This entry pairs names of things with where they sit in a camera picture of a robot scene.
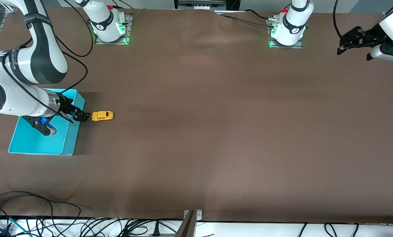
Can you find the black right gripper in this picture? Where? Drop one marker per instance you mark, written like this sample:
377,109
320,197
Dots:
63,104

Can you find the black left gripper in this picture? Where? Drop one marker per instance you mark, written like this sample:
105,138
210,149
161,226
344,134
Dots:
370,35

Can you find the yellow beetle toy car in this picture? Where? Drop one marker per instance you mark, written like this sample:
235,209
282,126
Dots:
102,116

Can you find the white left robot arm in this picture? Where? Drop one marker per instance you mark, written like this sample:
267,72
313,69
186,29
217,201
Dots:
293,19

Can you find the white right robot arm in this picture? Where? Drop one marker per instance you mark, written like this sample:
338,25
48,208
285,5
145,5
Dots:
41,59

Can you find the turquoise plastic bin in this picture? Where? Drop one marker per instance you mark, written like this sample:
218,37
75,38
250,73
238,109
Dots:
64,141

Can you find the brown table cloth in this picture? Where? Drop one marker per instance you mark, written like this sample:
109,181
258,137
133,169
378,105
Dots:
196,148

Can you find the black power plug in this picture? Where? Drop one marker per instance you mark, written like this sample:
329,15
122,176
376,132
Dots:
156,229

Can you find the grey metal device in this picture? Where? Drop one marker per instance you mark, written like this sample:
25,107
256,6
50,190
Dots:
199,4

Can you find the grey metal pole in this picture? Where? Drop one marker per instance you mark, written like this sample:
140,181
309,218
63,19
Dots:
186,228

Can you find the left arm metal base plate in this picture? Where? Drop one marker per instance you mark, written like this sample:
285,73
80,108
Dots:
271,44

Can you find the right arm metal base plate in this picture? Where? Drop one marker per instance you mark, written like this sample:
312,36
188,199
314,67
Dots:
129,26

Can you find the small metal bracket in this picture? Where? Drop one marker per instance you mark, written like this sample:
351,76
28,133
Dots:
199,215

